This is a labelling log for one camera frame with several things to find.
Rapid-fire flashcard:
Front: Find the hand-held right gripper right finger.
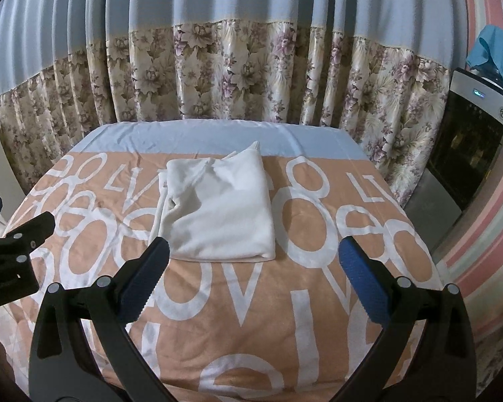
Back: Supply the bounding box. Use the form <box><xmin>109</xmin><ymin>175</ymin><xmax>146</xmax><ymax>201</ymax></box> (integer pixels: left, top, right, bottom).
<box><xmin>331</xmin><ymin>236</ymin><xmax>478</xmax><ymax>402</ymax></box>

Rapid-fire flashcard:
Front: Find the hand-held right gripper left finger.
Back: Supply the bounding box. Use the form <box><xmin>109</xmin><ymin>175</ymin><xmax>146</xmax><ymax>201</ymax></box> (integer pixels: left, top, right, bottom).
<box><xmin>29</xmin><ymin>237</ymin><xmax>170</xmax><ymax>402</ymax></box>

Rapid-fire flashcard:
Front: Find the white knit sweater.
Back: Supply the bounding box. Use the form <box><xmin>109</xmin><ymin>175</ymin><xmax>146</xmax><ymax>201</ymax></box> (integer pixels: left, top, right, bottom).
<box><xmin>156</xmin><ymin>140</ymin><xmax>276</xmax><ymax>262</ymax></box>

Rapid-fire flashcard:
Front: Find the orange printed blanket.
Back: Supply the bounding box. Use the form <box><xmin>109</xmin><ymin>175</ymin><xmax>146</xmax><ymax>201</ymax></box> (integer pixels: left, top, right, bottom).
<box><xmin>0</xmin><ymin>121</ymin><xmax>449</xmax><ymax>402</ymax></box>

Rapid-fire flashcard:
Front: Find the silver water dispenser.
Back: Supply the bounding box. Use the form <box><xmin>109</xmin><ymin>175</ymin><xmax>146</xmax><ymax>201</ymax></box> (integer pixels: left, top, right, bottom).
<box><xmin>404</xmin><ymin>67</ymin><xmax>503</xmax><ymax>223</ymax></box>

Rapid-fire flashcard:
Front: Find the floral curtain with blue top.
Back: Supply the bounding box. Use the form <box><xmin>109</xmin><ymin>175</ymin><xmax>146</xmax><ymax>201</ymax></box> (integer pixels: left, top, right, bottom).
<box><xmin>0</xmin><ymin>0</ymin><xmax>466</xmax><ymax>206</ymax></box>

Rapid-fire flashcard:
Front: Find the blue cloth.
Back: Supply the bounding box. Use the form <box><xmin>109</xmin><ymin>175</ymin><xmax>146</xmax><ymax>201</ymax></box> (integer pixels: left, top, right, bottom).
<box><xmin>465</xmin><ymin>25</ymin><xmax>503</xmax><ymax>89</ymax></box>

